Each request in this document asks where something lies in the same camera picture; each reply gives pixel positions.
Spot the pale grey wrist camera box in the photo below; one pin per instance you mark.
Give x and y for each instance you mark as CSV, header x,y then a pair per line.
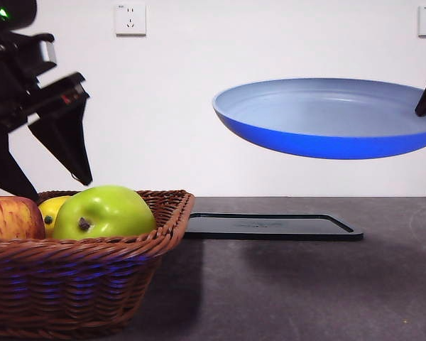
x,y
49,51

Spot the black flat tray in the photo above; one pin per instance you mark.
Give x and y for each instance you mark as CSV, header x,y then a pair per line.
x,y
270,227

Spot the blue round plate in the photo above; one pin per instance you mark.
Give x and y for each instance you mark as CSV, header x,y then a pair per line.
x,y
305,106

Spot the brown woven wicker basket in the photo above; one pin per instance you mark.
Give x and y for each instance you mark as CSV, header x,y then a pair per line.
x,y
74,277

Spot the red yellow apple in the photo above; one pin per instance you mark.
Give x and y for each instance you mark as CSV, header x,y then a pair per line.
x,y
10,216

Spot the yellow lemon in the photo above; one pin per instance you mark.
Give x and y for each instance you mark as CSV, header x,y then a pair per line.
x,y
51,211

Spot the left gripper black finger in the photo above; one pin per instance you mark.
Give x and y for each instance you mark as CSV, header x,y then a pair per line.
x,y
3,167
67,142

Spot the green apple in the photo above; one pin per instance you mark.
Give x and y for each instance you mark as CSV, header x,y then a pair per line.
x,y
110,209

